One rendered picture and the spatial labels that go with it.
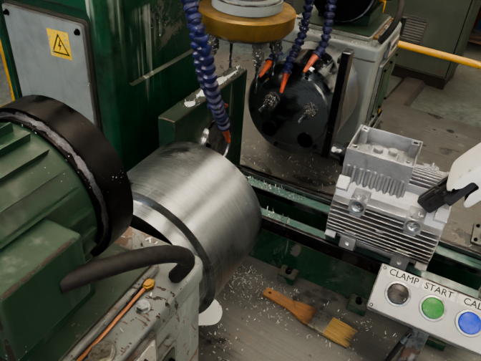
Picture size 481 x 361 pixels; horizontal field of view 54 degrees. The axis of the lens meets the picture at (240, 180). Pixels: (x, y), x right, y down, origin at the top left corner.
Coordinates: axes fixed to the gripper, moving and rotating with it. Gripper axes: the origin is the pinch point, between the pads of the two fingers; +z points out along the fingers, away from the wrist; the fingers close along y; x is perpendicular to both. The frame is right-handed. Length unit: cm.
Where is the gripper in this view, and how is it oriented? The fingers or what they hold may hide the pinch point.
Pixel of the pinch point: (432, 199)
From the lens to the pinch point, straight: 88.6
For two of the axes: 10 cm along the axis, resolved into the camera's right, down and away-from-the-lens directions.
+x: -7.3, -6.8, 0.0
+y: 4.7, -5.0, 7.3
